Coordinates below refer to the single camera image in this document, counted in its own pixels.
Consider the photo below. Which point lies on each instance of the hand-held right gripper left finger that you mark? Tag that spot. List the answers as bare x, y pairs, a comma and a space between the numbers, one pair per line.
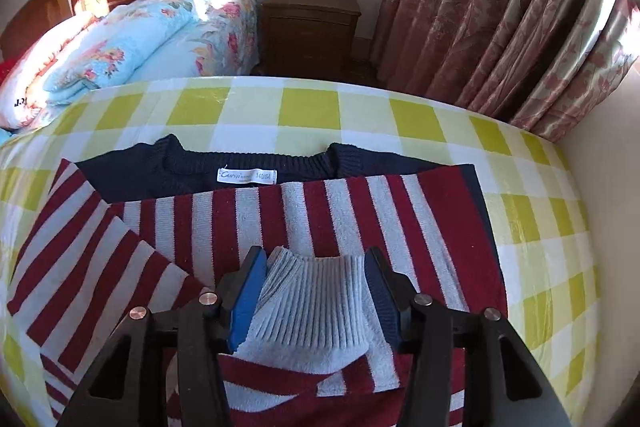
247, 297

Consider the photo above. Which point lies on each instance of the wooden nightstand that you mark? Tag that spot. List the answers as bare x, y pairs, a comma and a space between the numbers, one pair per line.
310, 32

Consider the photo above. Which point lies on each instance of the red white navy striped sweater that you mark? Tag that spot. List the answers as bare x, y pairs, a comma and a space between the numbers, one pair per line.
350, 217

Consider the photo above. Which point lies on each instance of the white printed pillow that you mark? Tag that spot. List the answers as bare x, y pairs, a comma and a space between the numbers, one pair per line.
30, 72

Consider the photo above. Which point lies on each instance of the plain wooden headboard panel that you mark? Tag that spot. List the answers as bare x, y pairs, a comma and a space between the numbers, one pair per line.
35, 12

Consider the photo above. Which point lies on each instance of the light blue floral quilt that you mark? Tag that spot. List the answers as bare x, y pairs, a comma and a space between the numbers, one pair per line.
150, 42

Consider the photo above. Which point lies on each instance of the pink floral curtain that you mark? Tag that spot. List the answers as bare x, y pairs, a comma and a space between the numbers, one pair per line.
475, 7

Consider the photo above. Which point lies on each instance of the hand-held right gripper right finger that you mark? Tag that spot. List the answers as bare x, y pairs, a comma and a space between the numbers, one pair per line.
382, 302

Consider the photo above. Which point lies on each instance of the yellow white checked tablecloth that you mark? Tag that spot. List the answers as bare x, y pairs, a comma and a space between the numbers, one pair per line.
310, 107

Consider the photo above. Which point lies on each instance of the red cloth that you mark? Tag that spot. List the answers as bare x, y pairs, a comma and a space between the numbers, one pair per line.
7, 69

